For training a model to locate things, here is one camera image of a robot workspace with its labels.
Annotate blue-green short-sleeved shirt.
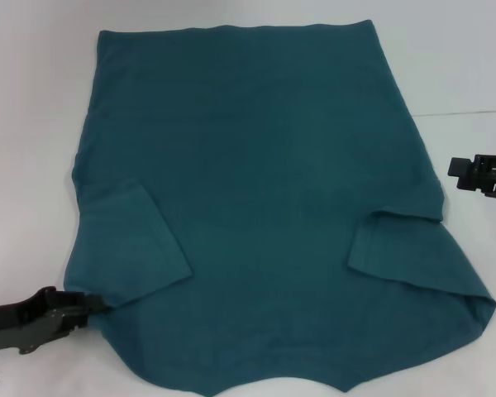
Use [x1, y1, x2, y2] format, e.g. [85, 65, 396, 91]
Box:
[60, 18, 496, 397]

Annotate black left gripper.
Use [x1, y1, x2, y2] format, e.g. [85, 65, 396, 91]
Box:
[0, 285, 109, 356]

